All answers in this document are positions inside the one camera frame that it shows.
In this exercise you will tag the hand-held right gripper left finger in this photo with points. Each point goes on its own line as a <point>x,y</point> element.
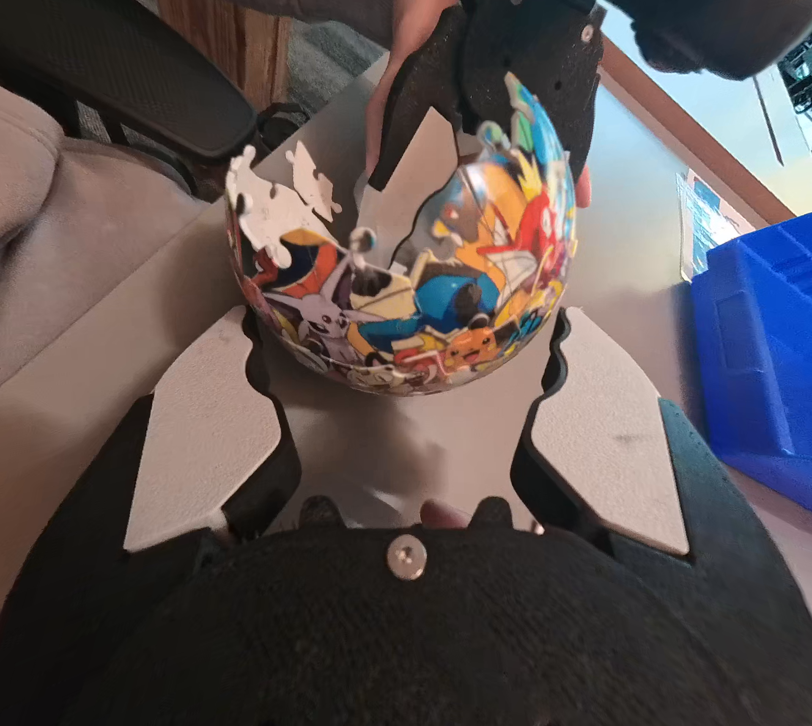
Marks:
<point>203,421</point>

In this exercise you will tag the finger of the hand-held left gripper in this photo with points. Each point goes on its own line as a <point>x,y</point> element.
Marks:
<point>415,98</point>
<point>545,53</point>

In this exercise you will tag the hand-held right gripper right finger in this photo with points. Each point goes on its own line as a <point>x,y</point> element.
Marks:
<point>602,440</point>

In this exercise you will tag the colourful cartoon puzzle ball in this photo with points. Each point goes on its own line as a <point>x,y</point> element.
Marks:
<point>444,282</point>

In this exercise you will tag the person's right hand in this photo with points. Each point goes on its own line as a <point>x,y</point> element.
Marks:
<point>444,515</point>

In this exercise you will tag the blue plastic bin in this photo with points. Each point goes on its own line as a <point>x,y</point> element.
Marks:
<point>761,358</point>

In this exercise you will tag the wooden table leg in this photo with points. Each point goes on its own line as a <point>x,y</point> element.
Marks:
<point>219,34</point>

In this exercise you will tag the person's leg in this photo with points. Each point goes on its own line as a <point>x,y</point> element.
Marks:
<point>76,231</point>

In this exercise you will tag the printed instruction sheet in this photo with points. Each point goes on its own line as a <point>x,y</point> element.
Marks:
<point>707,224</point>

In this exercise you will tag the black office chair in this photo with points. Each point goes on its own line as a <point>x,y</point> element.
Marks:
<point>127,59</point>

